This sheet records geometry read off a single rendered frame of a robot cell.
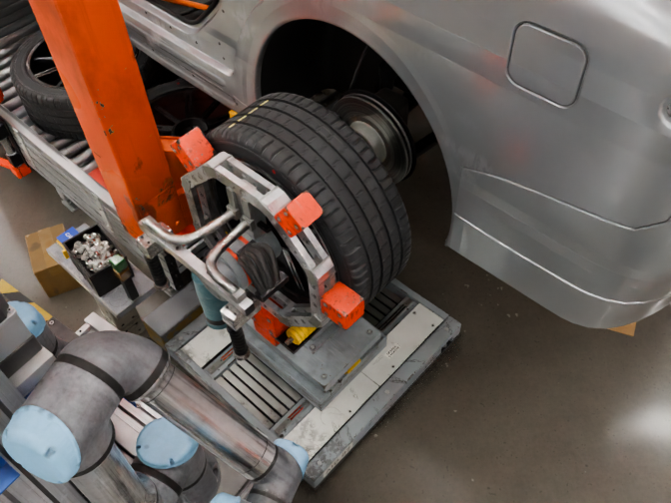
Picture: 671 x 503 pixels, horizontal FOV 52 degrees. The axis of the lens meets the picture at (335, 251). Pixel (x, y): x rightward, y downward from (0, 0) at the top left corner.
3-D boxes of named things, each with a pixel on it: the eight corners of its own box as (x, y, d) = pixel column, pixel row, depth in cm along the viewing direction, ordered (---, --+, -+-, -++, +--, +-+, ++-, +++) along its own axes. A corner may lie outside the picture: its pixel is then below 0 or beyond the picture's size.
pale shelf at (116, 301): (159, 289, 236) (157, 283, 234) (118, 320, 229) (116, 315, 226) (87, 228, 255) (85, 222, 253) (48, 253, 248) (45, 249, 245)
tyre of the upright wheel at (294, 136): (319, 269, 243) (449, 285, 189) (271, 311, 233) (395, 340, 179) (222, 106, 219) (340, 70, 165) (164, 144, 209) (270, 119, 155)
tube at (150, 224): (242, 219, 181) (236, 191, 173) (185, 261, 172) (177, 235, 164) (199, 187, 189) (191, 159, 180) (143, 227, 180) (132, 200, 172)
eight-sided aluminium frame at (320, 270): (339, 343, 202) (334, 223, 160) (324, 358, 199) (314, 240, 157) (218, 249, 226) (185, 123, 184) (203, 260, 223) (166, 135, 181)
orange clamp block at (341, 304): (339, 294, 184) (364, 313, 180) (320, 312, 181) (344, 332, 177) (338, 279, 179) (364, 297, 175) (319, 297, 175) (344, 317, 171)
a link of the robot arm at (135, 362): (87, 303, 112) (288, 458, 132) (46, 358, 106) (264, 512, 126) (117, 290, 104) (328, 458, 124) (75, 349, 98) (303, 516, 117)
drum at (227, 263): (286, 265, 195) (282, 235, 184) (231, 312, 186) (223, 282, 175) (253, 241, 202) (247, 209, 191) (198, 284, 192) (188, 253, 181)
